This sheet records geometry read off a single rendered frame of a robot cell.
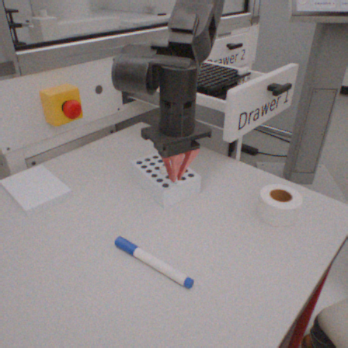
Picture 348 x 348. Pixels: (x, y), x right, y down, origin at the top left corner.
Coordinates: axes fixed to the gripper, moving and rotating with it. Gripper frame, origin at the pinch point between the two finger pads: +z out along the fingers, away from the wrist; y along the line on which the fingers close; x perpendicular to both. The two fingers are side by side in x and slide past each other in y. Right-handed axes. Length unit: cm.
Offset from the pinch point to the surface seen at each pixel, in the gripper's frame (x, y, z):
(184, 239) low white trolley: 9.8, 4.3, 5.1
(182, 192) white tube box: 1.2, -0.9, 3.1
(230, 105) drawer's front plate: -4.0, -15.1, -9.2
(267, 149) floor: -94, -145, 79
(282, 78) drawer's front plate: -8.7, -35.0, -10.5
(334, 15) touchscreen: -46, -108, -17
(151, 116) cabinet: -40.1, -17.7, 6.9
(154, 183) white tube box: -1.8, 3.2, 1.6
